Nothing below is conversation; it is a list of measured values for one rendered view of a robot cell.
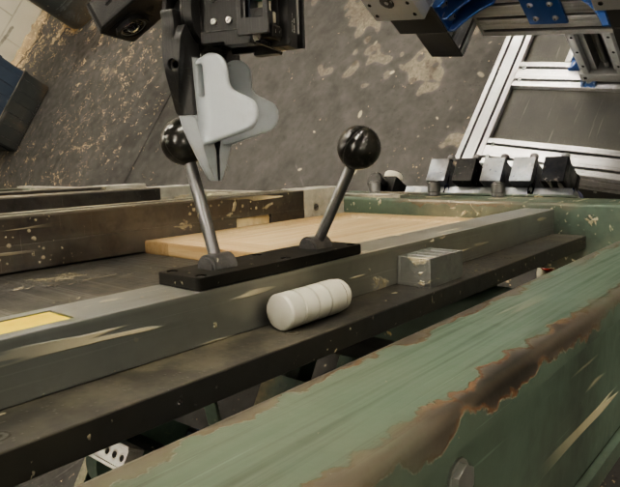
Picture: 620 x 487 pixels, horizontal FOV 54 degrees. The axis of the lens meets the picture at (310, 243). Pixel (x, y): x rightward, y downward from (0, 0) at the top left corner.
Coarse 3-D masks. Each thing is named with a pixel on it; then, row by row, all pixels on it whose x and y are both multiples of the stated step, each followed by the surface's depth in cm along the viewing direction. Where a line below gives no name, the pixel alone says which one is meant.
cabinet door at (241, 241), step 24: (312, 216) 118; (336, 216) 116; (360, 216) 116; (384, 216) 114; (408, 216) 113; (432, 216) 112; (168, 240) 89; (192, 240) 88; (240, 240) 89; (264, 240) 89; (288, 240) 88; (336, 240) 86; (360, 240) 86
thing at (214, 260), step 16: (176, 128) 47; (160, 144) 48; (176, 144) 47; (176, 160) 48; (192, 160) 48; (192, 176) 48; (192, 192) 48; (208, 208) 48; (208, 224) 48; (208, 240) 48; (208, 256) 47; (224, 256) 48
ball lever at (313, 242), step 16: (352, 128) 51; (368, 128) 52; (352, 144) 51; (368, 144) 51; (352, 160) 51; (368, 160) 51; (336, 192) 54; (336, 208) 55; (320, 224) 56; (304, 240) 56; (320, 240) 56
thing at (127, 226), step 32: (256, 192) 112; (288, 192) 112; (320, 192) 119; (0, 224) 74; (32, 224) 77; (64, 224) 80; (96, 224) 83; (128, 224) 87; (160, 224) 91; (192, 224) 96; (224, 224) 101; (0, 256) 74; (32, 256) 77; (64, 256) 80; (96, 256) 84
